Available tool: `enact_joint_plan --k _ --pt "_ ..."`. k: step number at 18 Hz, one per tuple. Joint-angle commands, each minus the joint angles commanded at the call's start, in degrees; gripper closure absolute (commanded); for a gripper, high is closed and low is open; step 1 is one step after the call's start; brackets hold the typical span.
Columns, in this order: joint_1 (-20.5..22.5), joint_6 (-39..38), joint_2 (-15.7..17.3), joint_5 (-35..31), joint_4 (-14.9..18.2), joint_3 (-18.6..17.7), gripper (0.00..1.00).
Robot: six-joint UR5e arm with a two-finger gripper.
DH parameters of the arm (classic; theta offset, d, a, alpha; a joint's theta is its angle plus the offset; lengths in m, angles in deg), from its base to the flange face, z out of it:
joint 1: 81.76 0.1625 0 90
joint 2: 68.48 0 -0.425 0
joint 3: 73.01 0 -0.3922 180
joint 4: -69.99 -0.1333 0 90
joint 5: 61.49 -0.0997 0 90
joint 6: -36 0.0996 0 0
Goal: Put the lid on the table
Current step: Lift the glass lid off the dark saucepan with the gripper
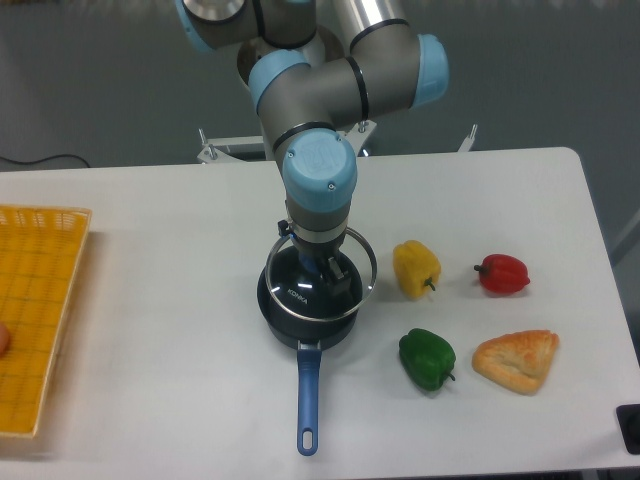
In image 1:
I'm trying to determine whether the dark saucepan blue handle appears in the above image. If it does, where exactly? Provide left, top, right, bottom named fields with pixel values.
left=256, top=248, right=365, bottom=457

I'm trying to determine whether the green bell pepper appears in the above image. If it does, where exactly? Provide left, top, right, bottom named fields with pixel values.
left=399, top=328, right=457, bottom=392

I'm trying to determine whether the yellow bell pepper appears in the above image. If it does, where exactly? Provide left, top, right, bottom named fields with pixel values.
left=392, top=240, right=441, bottom=300

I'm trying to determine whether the black cable on floor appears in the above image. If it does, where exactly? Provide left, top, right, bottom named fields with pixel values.
left=0, top=153, right=92, bottom=169

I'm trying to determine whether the red bell pepper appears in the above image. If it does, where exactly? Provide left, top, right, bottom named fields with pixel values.
left=474, top=254, right=530, bottom=295

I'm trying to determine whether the glass pot lid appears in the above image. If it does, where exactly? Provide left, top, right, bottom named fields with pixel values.
left=261, top=228, right=378, bottom=323

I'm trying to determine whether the triangular baked pastry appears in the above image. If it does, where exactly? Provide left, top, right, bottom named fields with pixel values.
left=472, top=330, right=560, bottom=395

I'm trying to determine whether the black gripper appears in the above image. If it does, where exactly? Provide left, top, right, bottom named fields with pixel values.
left=277, top=219, right=349, bottom=297

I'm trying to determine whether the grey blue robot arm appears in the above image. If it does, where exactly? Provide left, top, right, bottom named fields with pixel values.
left=176, top=1, right=449, bottom=265

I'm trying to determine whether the yellow wicker basket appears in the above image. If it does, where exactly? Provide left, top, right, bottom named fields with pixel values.
left=1, top=205, right=92, bottom=438

